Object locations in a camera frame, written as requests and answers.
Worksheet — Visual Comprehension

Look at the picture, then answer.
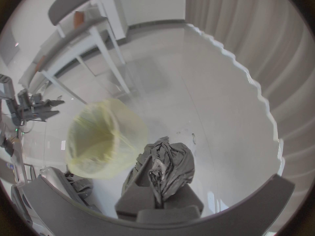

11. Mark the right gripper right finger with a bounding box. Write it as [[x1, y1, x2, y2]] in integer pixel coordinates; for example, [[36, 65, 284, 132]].
[[163, 184, 205, 217]]

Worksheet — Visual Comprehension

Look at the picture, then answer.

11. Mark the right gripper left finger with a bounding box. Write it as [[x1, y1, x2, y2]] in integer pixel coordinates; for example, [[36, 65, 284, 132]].
[[115, 155, 158, 222]]

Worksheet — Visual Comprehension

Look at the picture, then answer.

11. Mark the black plastic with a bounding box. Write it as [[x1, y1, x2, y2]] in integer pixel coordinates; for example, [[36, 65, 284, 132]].
[[122, 136, 195, 209]]

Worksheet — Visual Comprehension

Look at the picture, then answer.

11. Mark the yellow plastic bag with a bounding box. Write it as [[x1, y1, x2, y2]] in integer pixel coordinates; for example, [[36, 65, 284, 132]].
[[66, 98, 148, 180]]

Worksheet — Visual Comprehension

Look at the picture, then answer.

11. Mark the bed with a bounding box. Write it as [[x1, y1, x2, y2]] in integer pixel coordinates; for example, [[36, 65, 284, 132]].
[[18, 4, 104, 89]]

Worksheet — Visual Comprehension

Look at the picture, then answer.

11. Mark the grey and white chair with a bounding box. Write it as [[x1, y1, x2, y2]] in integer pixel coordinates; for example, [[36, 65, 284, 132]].
[[18, 0, 131, 105]]

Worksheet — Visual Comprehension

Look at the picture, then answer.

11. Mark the white curtain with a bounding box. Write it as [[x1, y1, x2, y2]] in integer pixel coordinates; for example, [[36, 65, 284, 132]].
[[185, 0, 315, 176]]

